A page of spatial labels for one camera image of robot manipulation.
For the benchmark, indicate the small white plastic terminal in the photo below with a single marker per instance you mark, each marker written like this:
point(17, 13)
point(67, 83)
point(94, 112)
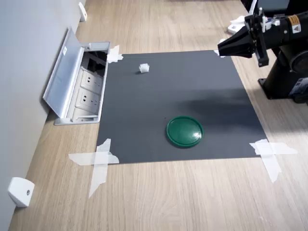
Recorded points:
point(144, 68)

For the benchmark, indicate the round green lid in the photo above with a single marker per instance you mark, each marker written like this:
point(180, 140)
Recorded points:
point(184, 132)

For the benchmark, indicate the white masking tape cross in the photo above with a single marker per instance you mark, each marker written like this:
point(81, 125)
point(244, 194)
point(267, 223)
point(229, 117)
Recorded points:
point(114, 55)
point(270, 150)
point(99, 160)
point(216, 53)

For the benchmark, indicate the dark grey mat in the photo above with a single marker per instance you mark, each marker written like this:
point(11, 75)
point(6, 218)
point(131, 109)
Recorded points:
point(149, 108)

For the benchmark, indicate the white power socket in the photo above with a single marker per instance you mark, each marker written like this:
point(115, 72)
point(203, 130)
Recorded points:
point(87, 99)
point(91, 80)

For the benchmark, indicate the small white label sticker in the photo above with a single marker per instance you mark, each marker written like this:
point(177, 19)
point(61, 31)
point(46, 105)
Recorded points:
point(65, 51)

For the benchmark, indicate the small white angular bracket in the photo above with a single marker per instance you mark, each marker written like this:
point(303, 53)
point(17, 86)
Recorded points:
point(237, 25)

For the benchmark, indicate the small white camera box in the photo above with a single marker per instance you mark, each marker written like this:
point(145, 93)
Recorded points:
point(264, 24)

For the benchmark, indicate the white wall bracket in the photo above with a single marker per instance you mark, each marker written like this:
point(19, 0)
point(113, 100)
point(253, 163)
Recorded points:
point(20, 192)
point(82, 12)

